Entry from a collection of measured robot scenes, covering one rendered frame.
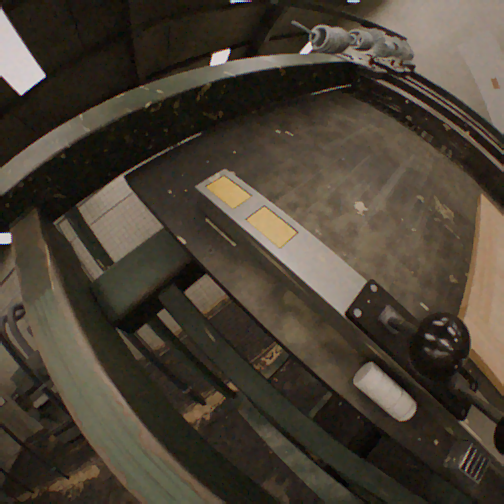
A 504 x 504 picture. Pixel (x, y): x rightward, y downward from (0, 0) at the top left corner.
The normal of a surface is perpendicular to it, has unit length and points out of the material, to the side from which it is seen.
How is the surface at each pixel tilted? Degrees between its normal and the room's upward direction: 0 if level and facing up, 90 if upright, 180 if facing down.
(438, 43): 90
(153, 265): 55
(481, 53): 90
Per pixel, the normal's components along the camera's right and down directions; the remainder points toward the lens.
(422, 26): -0.77, 0.59
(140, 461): 0.07, -0.50
